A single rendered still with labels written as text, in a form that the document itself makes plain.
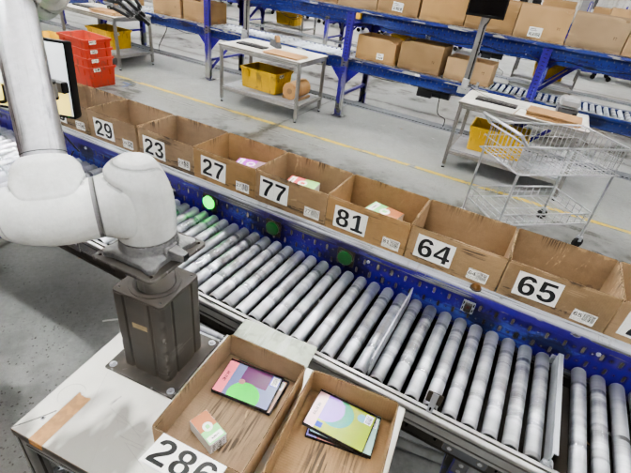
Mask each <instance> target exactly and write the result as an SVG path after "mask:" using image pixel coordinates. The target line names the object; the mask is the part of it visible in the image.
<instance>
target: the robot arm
mask: <svg viewBox="0 0 631 473"><path fill-rule="evenodd" d="M69 1H70V0H0V70H1V74H2V79H3V84H4V87H5V92H6V96H7V101H8V108H9V113H10V118H11V122H12V127H13V130H14V135H15V140H16V144H17V148H18V152H19V158H18V159H16V160H15V161H14V162H13V163H12V165H11V166H10V168H9V170H8V185H7V186H6V187H1V188H0V237H1V238H3V239H4V240H7V241H10V242H13V243H18V244H23V245H28V246H45V247H56V246H64V245H70V244H76V243H82V242H86V241H90V240H93V239H97V238H101V237H113V238H117V239H118V241H117V242H116V243H114V244H112V245H109V246H107V247H105V248H103V249H102V253H103V255H104V256H106V257H112V258H115V259H116V260H119V261H121V262H123V263H125V264H128V265H130V266H132V267H136V268H138V269H140V270H142V271H143V272H144V273H145V274H146V275H154V274H156V273H157V272H158V271H159V269H160V268H161V267H163V266H164V265H165V264H167V263H168V262H170V261H171V260H172V261H178V262H182V263H185V262H187V261H188V260H189V258H190V256H189V253H188V252H186V251H185V250H187V249H189V248H191V247H193V246H194V245H195V239H194V238H193V237H190V236H183V235H181V234H179V233H178V231H177V211H176V203H175V197H174V193H173V189H172V187H171V185H170V182H169V180H168V178H167V176H166V174H165V172H164V170H163V169H162V167H161V166H160V165H159V164H158V162H157V161H156V160H155V159H154V158H153V157H151V156H150V155H148V154H145V153H140V152H127V153H123V154H120V155H118V156H116V157H114V158H112V159H110V160H109V161H108V162H107V163H106V164H105V165H104V166H103V169H102V173H100V174H98V175H95V176H91V177H86V176H85V172H84V170H83V168H82V165H81V163H80V162H78V161H77V160H76V159H75V158H73V157H72V156H70V155H68V151H67V148H66V143H65V138H64V133H63V130H62V125H61V120H60V116H59V112H58V107H57V102H56V98H55V93H54V86H53V81H52V76H51V72H50V68H49V63H48V58H47V54H46V50H45V45H44V40H43V36H42V32H41V27H40V23H39V19H41V20H46V21H49V20H51V19H53V18H54V17H56V16H57V15H58V14H59V13H60V12H62V11H63V10H64V9H65V7H66V6H67V5H68V3H69ZM123 1H125V2H126V3H127V4H129V5H130V6H131V7H132V8H133V9H135V11H133V10H132V9H131V8H130V7H129V6H127V5H126V4H125V3H124V2H123ZM134 2H135V3H136V4H137V6H136V5H135V4H134V3H133V2H132V1H131V0H107V3H106V7H107V8H108V9H111V10H114V11H116V12H118V13H120V14H122V15H123V16H125V17H127V18H129V19H130V18H131V17H134V18H136V19H137V20H138V21H142V22H144V23H145V24H146V25H147V26H150V25H151V23H150V21H149V19H148V18H147V17H146V14H145V13H144V12H143V11H142V10H141V9H142V5H141V3H140V2H139V0H134ZM112 3H115V4H119V5H120V6H121V7H123V8H124V9H126V10H127V11H126V10H124V9H122V8H120V7H118V6H116V5H114V4H112Z"/></svg>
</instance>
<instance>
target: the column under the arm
mask: <svg viewBox="0 0 631 473"><path fill-rule="evenodd" d="M174 272H175V279H176V282H175V284H174V286H173V287H172V288H171V289H169V290H168V291H166V292H163V293H160V294H155V295H151V294H146V293H144V292H142V291H140V290H139V289H138V286H137V282H136V279H134V278H133V277H130V276H127V277H126V278H124V279H123V280H121V281H120V282H118V283H117V284H116V285H114V286H113V294H114V299H115V308H116V313H117V318H118V323H119V328H120V333H121V336H122V343H123V347H124V349H123V350H122V351H120V352H119V353H118V354H117V355H116V356H115V357H114V358H113V359H112V360H111V361H110V362H108V363H107V364H106V365H105V368H107V369H109V370H111V371H113V372H115V373H117V374H120V375H122V376H124V377H126V378H128V379H129V380H132V381H134V382H136V383H138V384H140V385H142V386H144V387H146V388H148V389H151V390H153V391H155V392H157V393H159V394H161V395H163V396H165V397H167V398H169V399H171V400H172V399H173V398H174V397H175V396H176V395H177V393H178V392H179V391H180V390H181V388H182V387H183V386H184V385H185V384H186V382H187V381H188V380H189V379H190V378H191V377H192V375H193V374H194V373H195V372H196V370H197V369H198V368H199V367H200V366H201V364H202V363H203V362H204V361H205V360H206V358H207V357H208V356H209V355H210V353H211V352H212V351H213V350H214V349H215V347H216V346H217V345H218V344H219V342H218V341H216V340H214V339H211V338H209V337H208V336H205V335H203V334H201V333H200V313H199V295H198V277H197V274H195V273H193V272H190V271H188V270H186V269H183V268H181V267H177V268H175V269H174Z"/></svg>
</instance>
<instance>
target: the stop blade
mask: <svg viewBox="0 0 631 473"><path fill-rule="evenodd" d="M412 291H413V287H412V288H411V290H410V292H409V294H408V296H407V298H406V300H405V301H404V303H403V305H402V307H401V308H400V310H399V312H398V314H397V315H396V317H395V318H394V319H393V321H392V324H391V325H390V327H389V329H388V331H387V332H386V334H385V336H384V338H383V339H382V341H381V343H380V345H379V346H378V348H377V351H376V352H375V354H374V355H373V356H372V358H371V362H370V366H369V369H368V373H367V375H369V374H370V373H371V371H372V369H373V367H374V366H375V364H376V362H377V359H378V358H379V356H380V354H381V352H382V350H383V349H384V347H385V345H386V343H387V341H388V340H389V339H390V337H391V335H392V333H393V331H394V329H395V327H396V326H397V324H398V322H399V320H400V318H401V317H402V315H403V313H404V311H405V309H406V308H407V306H408V304H409V301H410V298H411V294H412Z"/></svg>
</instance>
